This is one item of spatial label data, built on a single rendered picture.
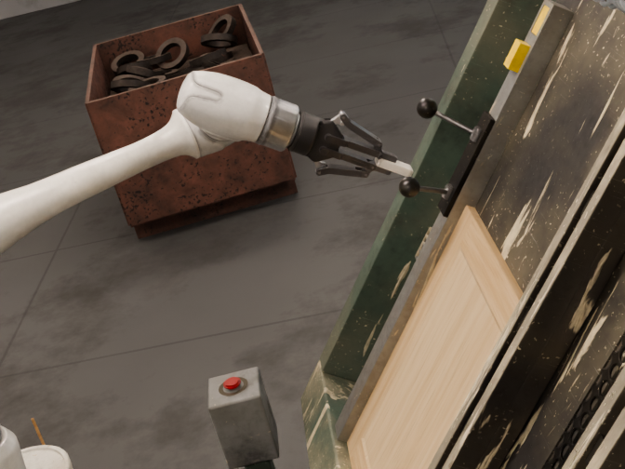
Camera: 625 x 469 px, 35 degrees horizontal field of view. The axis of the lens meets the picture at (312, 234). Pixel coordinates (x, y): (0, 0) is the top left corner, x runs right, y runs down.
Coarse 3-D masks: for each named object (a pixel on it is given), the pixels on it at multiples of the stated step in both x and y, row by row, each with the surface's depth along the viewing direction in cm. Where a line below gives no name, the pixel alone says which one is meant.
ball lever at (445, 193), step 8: (400, 184) 176; (408, 184) 175; (416, 184) 176; (448, 184) 183; (400, 192) 177; (408, 192) 176; (416, 192) 176; (432, 192) 181; (440, 192) 182; (448, 192) 183
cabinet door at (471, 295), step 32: (480, 224) 176; (448, 256) 183; (480, 256) 169; (448, 288) 179; (480, 288) 166; (512, 288) 154; (416, 320) 188; (448, 320) 174; (480, 320) 162; (416, 352) 184; (448, 352) 170; (480, 352) 159; (384, 384) 194; (416, 384) 179; (448, 384) 166; (384, 416) 189; (416, 416) 175; (448, 416) 162; (352, 448) 199; (384, 448) 184; (416, 448) 171
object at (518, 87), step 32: (544, 0) 172; (544, 32) 170; (544, 64) 172; (512, 96) 174; (512, 128) 177; (480, 160) 179; (480, 192) 182; (448, 224) 184; (416, 288) 189; (384, 352) 195; (352, 416) 201
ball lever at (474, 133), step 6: (420, 102) 181; (426, 102) 180; (432, 102) 180; (420, 108) 180; (426, 108) 180; (432, 108) 180; (420, 114) 181; (426, 114) 180; (432, 114) 181; (438, 114) 181; (444, 114) 181; (450, 120) 180; (456, 120) 180; (456, 126) 180; (462, 126) 180; (468, 132) 180; (474, 132) 178; (480, 132) 178; (474, 138) 179
